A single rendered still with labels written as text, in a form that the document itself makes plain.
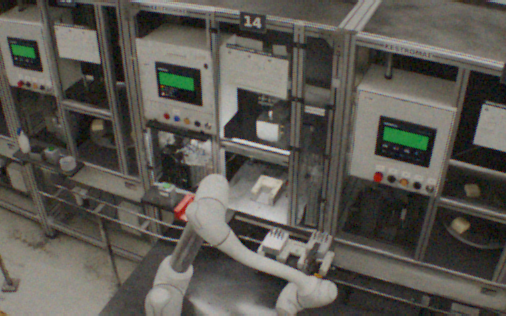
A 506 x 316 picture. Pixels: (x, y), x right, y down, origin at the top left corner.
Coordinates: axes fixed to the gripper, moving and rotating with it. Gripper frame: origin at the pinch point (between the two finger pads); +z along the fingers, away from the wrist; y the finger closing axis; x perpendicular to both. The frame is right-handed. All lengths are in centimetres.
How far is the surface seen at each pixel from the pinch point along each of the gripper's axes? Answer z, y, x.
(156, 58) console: 18, 76, 92
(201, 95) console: 18, 61, 68
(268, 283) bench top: -4.9, -29.6, 22.3
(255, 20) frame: 20, 104, 40
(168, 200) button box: 5, -2, 86
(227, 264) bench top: -2, -30, 48
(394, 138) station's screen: 16, 63, -26
